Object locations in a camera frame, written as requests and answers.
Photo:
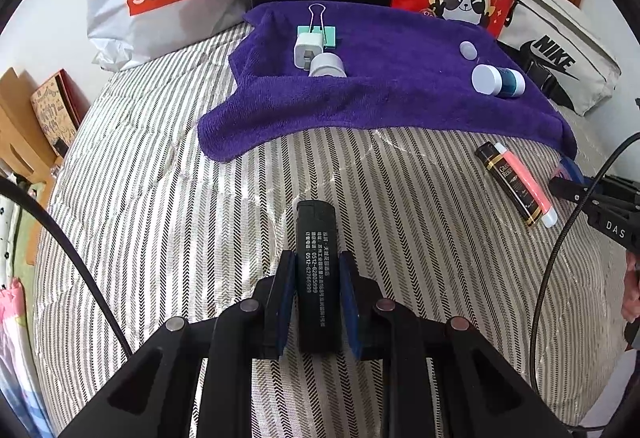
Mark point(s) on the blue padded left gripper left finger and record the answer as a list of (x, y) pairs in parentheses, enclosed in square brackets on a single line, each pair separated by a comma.
[(278, 308)]

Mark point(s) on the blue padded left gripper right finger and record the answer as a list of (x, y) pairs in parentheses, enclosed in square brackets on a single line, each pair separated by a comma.
[(352, 302)]

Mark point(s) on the black lighter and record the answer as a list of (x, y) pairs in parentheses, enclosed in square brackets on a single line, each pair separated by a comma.
[(318, 279)]

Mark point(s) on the pink white tube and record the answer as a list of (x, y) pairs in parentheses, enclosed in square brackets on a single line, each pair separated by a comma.
[(548, 214)]

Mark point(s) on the black gold lipstick box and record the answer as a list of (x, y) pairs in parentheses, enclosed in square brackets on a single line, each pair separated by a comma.
[(509, 182)]

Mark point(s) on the blue white cylinder bottle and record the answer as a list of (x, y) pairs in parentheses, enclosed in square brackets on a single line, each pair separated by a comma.
[(498, 82)]

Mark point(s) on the white round plug adapter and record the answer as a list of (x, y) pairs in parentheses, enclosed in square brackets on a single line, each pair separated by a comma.
[(326, 64)]

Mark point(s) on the small white night light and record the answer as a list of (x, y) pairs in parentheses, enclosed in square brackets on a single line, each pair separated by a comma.
[(468, 50)]

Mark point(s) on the white square charger plug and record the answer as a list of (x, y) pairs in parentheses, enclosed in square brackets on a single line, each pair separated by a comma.
[(307, 46)]

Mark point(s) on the green binder clip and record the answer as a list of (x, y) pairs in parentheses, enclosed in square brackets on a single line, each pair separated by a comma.
[(316, 24)]

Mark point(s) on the person's right hand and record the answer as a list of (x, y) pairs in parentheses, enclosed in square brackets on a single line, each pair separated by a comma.
[(630, 304)]

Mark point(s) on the white Nike waist bag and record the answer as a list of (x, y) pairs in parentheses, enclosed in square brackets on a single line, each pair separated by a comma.
[(552, 42)]

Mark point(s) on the purple towel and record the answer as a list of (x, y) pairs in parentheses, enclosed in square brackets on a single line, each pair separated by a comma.
[(402, 69)]

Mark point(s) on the patterned brown box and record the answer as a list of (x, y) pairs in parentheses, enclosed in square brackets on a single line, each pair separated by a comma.
[(59, 108)]

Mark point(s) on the wooden furniture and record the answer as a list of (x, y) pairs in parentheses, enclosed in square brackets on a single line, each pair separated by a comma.
[(24, 147)]

